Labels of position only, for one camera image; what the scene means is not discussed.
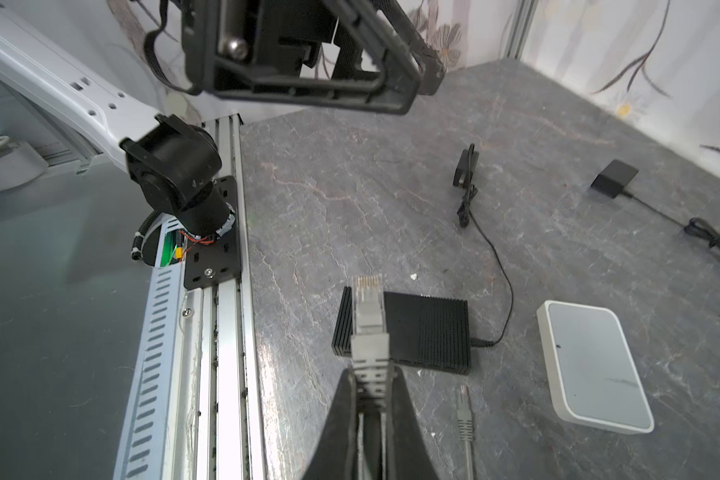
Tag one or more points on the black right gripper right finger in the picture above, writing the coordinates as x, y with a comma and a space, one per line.
406, 455

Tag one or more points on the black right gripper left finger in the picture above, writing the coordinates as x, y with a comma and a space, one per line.
336, 454

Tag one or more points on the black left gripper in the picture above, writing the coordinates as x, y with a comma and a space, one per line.
356, 55

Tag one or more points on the black network switch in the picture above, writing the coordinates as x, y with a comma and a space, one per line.
428, 332

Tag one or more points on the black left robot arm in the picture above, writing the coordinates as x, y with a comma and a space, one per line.
176, 165

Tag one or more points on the aluminium mounting rail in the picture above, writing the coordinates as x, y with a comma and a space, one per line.
231, 441

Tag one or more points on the white slotted cable duct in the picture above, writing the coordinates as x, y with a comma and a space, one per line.
142, 443

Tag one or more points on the white network switch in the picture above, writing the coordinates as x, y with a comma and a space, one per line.
592, 376

